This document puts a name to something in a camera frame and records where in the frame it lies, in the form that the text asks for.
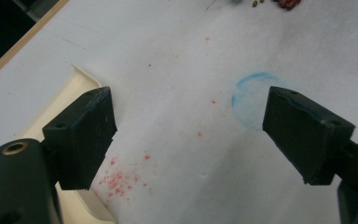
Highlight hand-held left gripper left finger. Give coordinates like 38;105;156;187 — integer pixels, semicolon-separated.
41;86;118;191

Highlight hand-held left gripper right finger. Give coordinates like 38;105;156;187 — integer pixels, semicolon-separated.
262;86;356;187

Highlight cream plastic dustpan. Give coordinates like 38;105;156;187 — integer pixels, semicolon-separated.
15;63;117;223

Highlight white foam board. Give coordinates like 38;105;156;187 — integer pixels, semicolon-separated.
0;0;358;224

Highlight metal floor rail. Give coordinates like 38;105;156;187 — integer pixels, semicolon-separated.
12;0;60;22

